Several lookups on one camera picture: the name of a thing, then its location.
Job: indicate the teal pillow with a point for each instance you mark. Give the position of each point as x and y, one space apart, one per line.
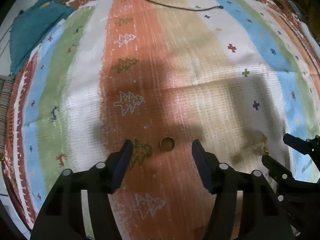
31 27

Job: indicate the brown striped cushion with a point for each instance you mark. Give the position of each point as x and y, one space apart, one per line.
6 133

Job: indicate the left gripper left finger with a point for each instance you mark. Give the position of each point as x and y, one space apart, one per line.
60 216

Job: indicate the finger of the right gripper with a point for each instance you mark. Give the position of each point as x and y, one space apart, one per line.
275 170
302 146

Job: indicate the small black object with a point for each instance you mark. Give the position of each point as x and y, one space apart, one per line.
279 4

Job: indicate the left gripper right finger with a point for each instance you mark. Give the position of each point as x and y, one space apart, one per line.
262 215

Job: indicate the striped colourful mat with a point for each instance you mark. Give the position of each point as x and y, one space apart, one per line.
162 92

